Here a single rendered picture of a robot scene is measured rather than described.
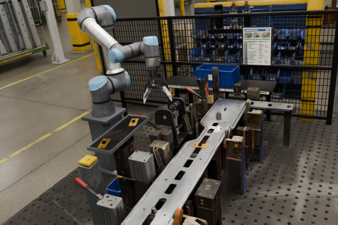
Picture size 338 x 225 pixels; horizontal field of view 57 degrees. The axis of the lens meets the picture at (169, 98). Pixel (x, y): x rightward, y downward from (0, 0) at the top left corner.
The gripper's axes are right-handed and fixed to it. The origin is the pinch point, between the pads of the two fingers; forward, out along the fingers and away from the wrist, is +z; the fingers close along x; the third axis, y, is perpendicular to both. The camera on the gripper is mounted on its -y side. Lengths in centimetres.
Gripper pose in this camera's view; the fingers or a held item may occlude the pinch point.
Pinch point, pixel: (158, 102)
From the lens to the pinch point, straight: 168.0
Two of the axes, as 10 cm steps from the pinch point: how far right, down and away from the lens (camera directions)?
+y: -1.1, 1.7, -9.8
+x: 9.9, -0.9, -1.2
